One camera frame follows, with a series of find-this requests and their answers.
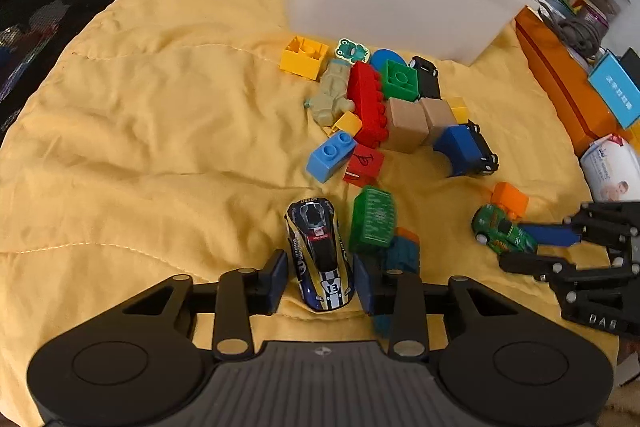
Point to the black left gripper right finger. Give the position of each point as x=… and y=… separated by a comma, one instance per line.
x=398, y=294

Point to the orange flat boxes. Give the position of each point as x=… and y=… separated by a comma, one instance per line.
x=582, y=112

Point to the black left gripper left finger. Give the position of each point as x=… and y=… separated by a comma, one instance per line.
x=242, y=293

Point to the long red building brick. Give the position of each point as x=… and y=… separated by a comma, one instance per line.
x=365, y=90

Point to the small red printed brick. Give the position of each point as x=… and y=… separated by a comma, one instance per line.
x=364, y=166

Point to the yellow hollow building brick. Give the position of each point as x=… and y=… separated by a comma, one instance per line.
x=303, y=57

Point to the blue round disc piece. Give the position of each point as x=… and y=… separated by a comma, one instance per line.
x=380, y=57

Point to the wooden cube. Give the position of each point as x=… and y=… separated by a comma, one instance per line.
x=439, y=117
x=406, y=125

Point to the light blue small brick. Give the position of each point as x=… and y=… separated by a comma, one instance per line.
x=325, y=160

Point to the yellow small building brick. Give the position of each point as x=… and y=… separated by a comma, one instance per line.
x=459, y=109

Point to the yellow quilted cloth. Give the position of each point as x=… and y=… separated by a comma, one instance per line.
x=166, y=139

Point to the green frog tile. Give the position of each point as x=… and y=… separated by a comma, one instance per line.
x=351, y=51

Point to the green toy race car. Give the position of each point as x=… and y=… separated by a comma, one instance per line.
x=492, y=228

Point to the orange building brick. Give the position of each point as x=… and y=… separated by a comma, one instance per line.
x=510, y=199

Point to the light blue card box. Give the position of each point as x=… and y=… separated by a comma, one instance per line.
x=617, y=89

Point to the right wooden cube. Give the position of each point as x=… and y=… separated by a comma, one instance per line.
x=439, y=117

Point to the green square building brick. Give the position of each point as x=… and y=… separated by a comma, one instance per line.
x=399, y=81

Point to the green arched snowflake block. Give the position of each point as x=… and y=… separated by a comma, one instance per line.
x=373, y=221

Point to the grey-green toy train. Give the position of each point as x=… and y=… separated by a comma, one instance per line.
x=330, y=101

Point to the baby wipes pack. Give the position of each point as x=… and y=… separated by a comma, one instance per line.
x=611, y=169

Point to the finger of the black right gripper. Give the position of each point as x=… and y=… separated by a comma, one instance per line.
x=613, y=225
x=555, y=269

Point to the blue arch building block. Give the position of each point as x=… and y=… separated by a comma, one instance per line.
x=458, y=145

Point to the left wooden cube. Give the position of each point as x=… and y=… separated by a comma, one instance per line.
x=406, y=125

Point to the black toy car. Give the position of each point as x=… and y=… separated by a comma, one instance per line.
x=489, y=161
x=427, y=77

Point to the navy yellow race car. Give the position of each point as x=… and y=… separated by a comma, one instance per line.
x=321, y=264

